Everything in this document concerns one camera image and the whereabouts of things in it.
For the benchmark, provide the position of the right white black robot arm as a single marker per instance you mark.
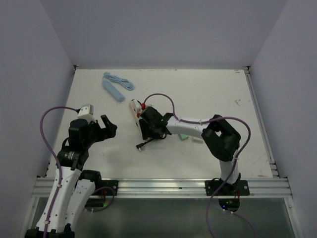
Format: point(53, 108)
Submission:
point(220, 137)

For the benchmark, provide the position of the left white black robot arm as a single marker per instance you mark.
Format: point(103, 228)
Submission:
point(73, 186)

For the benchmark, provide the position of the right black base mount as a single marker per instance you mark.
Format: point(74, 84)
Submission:
point(218, 187)

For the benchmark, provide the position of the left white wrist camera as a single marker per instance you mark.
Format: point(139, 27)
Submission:
point(86, 112)

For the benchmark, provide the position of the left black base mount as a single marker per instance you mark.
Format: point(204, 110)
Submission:
point(103, 187)

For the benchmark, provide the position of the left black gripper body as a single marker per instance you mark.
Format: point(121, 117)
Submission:
point(95, 133)

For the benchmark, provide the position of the beige red power strip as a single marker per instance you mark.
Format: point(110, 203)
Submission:
point(135, 110)

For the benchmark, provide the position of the aluminium mounting rail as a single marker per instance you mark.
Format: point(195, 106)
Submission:
point(197, 188)

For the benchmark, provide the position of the white square plug adapter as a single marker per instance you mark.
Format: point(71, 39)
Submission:
point(197, 140)

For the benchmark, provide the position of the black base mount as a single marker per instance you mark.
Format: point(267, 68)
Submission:
point(218, 187)
point(103, 187)

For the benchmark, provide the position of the light blue power strip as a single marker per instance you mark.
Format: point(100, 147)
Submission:
point(113, 91)

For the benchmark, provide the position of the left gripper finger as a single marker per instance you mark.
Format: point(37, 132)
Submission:
point(110, 131)
point(106, 121)

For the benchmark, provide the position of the green plug adapter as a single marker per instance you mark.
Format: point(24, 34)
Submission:
point(183, 137)

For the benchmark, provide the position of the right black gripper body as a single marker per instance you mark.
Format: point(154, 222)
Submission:
point(150, 124)

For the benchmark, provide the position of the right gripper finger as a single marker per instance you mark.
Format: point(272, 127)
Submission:
point(144, 127)
point(157, 132)

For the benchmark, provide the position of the right aluminium side rail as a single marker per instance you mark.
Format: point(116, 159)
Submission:
point(271, 159)

